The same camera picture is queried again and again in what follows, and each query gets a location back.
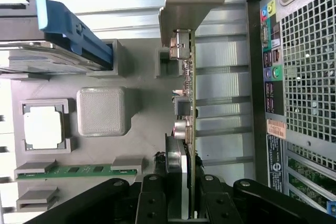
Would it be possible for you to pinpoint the green RAM stick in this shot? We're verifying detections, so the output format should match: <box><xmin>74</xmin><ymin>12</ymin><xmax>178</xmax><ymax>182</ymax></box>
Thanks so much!
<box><xmin>17</xmin><ymin>164</ymin><xmax>137</xmax><ymax>180</ymax></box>

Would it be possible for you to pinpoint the hard disk in blue caddy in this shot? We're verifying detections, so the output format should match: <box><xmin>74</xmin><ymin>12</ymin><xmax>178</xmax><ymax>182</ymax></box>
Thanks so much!
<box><xmin>0</xmin><ymin>0</ymin><xmax>113</xmax><ymax>74</ymax></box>

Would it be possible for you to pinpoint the orange case sticker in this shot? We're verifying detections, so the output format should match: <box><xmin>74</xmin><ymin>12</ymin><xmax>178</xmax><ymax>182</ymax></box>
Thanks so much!
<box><xmin>266</xmin><ymin>119</ymin><xmax>287</xmax><ymax>138</ymax></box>

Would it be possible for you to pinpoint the silver CPU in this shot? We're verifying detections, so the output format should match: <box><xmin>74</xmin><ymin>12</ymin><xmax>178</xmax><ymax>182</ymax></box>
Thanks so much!
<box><xmin>23</xmin><ymin>106</ymin><xmax>65</xmax><ymax>149</ymax></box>

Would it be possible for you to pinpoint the grey printed parts rack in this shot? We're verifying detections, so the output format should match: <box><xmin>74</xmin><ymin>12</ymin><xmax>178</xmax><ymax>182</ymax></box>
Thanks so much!
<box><xmin>9</xmin><ymin>39</ymin><xmax>174</xmax><ymax>211</ymax></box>

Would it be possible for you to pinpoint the green motherboard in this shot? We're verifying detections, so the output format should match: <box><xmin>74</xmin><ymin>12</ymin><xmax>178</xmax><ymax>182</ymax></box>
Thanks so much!
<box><xmin>287</xmin><ymin>155</ymin><xmax>331</xmax><ymax>209</ymax></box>

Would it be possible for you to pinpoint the open dark PC case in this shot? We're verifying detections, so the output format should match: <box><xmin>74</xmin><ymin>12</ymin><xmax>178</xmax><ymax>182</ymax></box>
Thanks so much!
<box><xmin>245</xmin><ymin>0</ymin><xmax>336</xmax><ymax>224</ymax></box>

